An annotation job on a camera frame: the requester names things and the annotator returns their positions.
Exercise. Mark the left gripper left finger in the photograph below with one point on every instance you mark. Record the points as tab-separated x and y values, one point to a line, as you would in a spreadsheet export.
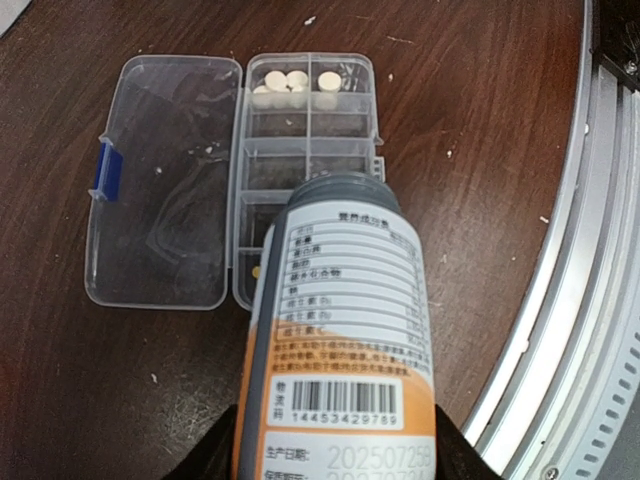
210	459

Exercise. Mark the grey cap supplement bottle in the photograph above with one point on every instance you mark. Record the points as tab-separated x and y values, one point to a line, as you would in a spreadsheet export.
338	378

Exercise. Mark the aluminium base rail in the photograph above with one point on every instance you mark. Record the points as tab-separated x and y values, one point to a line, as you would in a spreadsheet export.
563	399

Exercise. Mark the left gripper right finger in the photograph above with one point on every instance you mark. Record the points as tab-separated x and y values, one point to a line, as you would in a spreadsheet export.
456	458

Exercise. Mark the clear plastic pill organizer box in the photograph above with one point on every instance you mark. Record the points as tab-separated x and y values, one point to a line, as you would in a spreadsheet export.
200	154

